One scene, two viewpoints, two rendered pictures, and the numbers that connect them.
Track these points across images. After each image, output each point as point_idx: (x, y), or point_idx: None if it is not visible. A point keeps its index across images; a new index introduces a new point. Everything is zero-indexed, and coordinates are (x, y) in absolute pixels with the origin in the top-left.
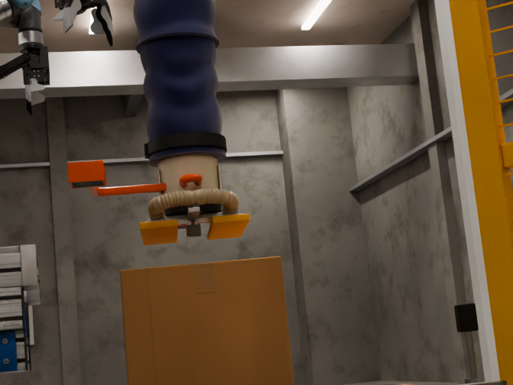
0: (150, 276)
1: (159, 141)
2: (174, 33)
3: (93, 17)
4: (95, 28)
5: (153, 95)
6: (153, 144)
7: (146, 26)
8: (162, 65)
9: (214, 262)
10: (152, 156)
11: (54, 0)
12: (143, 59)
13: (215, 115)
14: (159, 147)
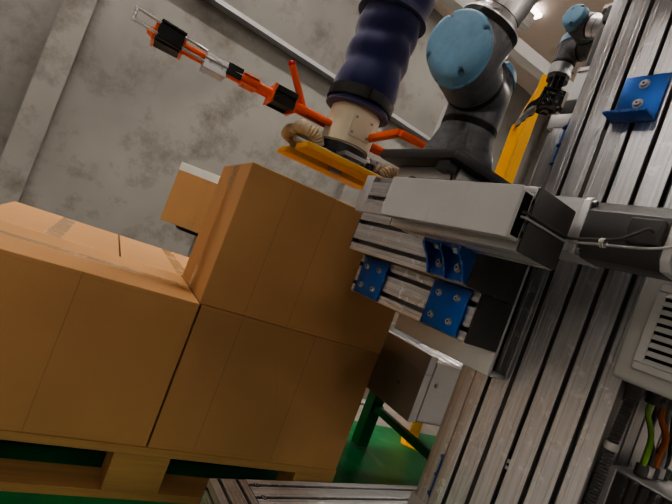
0: None
1: (392, 110)
2: (419, 36)
3: (532, 108)
4: (526, 112)
5: (401, 65)
6: (390, 107)
7: (427, 11)
8: (411, 51)
9: None
10: (383, 112)
11: (562, 100)
12: (410, 26)
13: None
14: (390, 114)
